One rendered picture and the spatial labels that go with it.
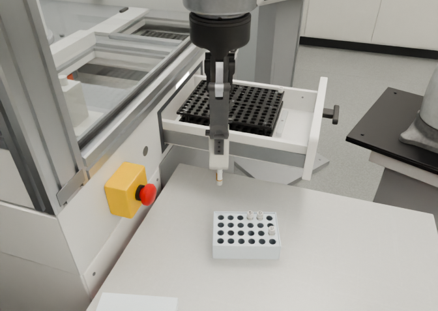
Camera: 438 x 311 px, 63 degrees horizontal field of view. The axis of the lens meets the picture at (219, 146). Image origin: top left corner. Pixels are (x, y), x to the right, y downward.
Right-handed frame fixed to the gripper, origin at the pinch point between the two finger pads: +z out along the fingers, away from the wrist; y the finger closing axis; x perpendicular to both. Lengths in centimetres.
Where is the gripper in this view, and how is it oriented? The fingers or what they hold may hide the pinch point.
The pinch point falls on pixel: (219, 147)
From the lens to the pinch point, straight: 54.6
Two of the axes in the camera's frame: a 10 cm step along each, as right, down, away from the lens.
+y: 0.1, -5.9, 8.1
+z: -0.1, 8.1, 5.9
